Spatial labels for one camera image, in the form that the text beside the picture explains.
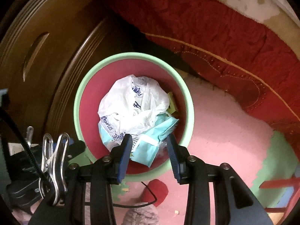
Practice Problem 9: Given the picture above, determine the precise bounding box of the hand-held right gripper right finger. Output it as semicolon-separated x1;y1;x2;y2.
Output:
166;133;275;225

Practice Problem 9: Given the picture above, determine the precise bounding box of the red quilted bed skirt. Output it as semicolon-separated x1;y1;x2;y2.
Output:
103;0;300;146

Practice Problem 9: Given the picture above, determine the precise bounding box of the teal wipes packet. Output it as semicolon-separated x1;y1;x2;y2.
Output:
98;116;180;168

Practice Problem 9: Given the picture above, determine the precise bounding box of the pink fuzzy garment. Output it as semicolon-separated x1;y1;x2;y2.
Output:
122;202;160;225

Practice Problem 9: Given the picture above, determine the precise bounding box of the brown wooden nightstand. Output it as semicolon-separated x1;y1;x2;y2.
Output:
0;0;132;146

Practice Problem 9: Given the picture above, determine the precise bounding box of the large silver metal clip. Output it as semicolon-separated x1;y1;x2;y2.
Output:
39;132;70;207

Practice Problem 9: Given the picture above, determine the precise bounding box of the white and green carton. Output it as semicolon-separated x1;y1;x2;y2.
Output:
167;92;179;115

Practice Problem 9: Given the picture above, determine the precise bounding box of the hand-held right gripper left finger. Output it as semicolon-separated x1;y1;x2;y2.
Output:
28;133;133;225

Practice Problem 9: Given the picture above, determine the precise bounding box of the red small stool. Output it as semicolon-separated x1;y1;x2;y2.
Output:
259;177;298;214

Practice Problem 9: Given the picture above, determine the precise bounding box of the white bag with blue print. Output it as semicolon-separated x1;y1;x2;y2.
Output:
98;74;170;136

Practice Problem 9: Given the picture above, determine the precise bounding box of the red bin with green rim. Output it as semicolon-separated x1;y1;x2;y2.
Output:
73;52;195;183

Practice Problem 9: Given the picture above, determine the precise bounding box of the small silver metal clip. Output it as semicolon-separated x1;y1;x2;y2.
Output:
26;127;34;146

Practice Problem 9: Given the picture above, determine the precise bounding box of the black braided cable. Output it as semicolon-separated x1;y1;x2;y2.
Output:
0;108;53;193

